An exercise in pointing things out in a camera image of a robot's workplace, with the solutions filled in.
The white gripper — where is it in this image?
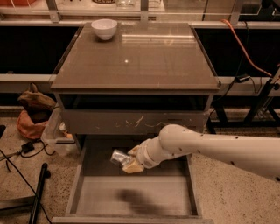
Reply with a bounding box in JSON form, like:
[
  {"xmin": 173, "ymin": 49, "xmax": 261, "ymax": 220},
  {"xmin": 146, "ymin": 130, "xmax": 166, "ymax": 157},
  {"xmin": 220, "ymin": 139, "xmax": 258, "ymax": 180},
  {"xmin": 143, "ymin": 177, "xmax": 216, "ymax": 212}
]
[{"xmin": 122, "ymin": 139, "xmax": 159, "ymax": 174}]

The silver redbull can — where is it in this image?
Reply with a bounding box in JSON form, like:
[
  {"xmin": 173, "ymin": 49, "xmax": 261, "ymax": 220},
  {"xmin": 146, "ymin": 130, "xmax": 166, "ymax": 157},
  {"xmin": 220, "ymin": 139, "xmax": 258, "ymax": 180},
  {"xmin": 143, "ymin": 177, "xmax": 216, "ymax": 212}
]
[{"xmin": 110, "ymin": 150, "xmax": 132, "ymax": 167}]

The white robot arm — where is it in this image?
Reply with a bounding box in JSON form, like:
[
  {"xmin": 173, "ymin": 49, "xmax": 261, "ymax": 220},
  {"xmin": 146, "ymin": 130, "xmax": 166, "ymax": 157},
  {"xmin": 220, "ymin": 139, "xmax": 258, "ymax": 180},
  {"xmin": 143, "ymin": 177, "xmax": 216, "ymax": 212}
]
[{"xmin": 122, "ymin": 124, "xmax": 280, "ymax": 181}]

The open grey middle drawer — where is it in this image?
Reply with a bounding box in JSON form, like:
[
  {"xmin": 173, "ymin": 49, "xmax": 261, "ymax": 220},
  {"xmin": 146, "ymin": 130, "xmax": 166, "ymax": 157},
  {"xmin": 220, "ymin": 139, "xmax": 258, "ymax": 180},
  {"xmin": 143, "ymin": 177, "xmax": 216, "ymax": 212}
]
[{"xmin": 52, "ymin": 137, "xmax": 214, "ymax": 224}]

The grey drawer cabinet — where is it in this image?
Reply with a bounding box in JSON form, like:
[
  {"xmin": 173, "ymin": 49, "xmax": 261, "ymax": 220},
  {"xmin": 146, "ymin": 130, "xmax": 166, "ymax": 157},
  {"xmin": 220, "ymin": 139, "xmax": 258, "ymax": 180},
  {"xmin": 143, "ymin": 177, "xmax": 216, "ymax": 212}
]
[{"xmin": 51, "ymin": 22, "xmax": 220, "ymax": 148}]

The clear plastic bin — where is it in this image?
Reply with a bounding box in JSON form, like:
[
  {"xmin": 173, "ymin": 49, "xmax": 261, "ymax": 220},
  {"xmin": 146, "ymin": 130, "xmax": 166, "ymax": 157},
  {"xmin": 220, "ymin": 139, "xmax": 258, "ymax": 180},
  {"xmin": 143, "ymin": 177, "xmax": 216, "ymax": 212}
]
[{"xmin": 41, "ymin": 108, "xmax": 78, "ymax": 157}]

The black metal stand leg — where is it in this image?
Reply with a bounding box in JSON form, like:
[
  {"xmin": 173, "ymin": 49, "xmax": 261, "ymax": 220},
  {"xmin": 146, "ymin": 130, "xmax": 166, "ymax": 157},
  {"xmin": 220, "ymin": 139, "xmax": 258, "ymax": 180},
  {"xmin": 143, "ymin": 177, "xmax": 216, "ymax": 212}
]
[{"xmin": 29, "ymin": 163, "xmax": 51, "ymax": 224}]

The black power adapter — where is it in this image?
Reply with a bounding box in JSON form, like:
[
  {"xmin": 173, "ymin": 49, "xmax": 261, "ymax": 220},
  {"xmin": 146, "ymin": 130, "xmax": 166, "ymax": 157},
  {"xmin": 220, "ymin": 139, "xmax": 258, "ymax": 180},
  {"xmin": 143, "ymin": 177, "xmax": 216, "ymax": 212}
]
[{"xmin": 21, "ymin": 142, "xmax": 34, "ymax": 153}]

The white ceramic bowl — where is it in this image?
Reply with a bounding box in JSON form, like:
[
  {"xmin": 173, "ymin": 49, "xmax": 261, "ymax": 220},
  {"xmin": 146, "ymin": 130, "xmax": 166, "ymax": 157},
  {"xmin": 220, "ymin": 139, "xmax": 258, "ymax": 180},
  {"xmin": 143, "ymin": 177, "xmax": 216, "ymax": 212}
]
[{"xmin": 91, "ymin": 18, "xmax": 117, "ymax": 40}]

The black floor cable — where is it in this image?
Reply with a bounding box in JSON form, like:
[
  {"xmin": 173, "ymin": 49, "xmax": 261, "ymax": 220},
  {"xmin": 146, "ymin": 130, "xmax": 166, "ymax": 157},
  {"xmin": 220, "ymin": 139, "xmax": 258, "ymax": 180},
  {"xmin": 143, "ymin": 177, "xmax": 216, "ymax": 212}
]
[{"xmin": 0, "ymin": 139, "xmax": 56, "ymax": 224}]

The black plug on rail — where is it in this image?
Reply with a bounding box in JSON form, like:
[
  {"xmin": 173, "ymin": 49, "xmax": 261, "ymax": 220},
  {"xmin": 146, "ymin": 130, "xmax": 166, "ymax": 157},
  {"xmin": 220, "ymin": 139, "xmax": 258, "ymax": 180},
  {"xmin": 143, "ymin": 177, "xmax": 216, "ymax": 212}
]
[{"xmin": 234, "ymin": 74, "xmax": 250, "ymax": 83}]

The black table frame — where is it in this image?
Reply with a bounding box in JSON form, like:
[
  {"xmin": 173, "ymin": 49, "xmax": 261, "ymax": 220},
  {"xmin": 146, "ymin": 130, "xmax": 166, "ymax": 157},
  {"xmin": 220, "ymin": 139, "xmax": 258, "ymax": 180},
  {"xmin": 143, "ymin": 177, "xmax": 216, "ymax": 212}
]
[{"xmin": 206, "ymin": 68, "xmax": 280, "ymax": 134}]

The orange cable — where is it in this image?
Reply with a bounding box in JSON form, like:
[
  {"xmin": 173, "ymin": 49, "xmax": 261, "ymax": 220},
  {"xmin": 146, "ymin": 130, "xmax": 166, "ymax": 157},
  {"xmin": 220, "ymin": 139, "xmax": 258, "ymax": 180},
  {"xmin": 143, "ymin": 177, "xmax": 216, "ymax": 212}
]
[{"xmin": 220, "ymin": 18, "xmax": 274, "ymax": 78}]

